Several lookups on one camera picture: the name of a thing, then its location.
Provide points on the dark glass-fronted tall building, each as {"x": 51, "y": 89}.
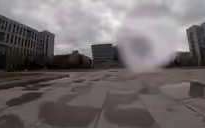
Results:
{"x": 102, "y": 52}

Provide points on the dark low building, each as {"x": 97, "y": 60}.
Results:
{"x": 70, "y": 61}

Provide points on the grey stone slab plaza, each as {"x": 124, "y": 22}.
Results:
{"x": 123, "y": 90}

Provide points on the dark raised kerb strip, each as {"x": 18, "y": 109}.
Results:
{"x": 26, "y": 81}

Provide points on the row of dark trees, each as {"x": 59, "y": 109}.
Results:
{"x": 23, "y": 60}

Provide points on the long pale multi-storey building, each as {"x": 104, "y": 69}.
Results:
{"x": 10, "y": 35}

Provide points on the pale grey tall building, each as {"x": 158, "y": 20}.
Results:
{"x": 201, "y": 41}

